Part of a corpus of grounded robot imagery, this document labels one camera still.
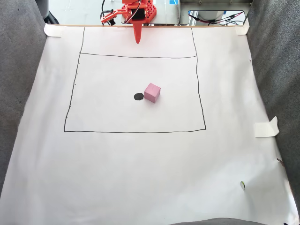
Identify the red black cable behind frame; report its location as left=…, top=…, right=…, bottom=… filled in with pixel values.
left=188, top=13, right=244, bottom=25

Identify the white folded tape piece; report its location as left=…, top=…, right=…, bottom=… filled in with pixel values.
left=254, top=116, right=280, bottom=138

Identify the black camera cable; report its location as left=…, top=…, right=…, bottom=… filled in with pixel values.
left=101, top=0, right=113, bottom=15

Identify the grey cloth wall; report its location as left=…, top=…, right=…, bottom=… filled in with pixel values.
left=0, top=0, right=47, bottom=197
left=245, top=0, right=300, bottom=211

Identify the metal frame with window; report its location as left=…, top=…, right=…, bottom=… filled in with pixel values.
left=177, top=0, right=253, bottom=27

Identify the white paper sheet with lines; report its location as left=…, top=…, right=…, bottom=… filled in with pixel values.
left=0, top=25, right=300, bottom=225

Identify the pink cube block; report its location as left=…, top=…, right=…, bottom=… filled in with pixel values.
left=143, top=82, right=161, bottom=104

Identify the orange camera bracket with camera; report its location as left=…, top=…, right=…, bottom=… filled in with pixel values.
left=100, top=8, right=129, bottom=26

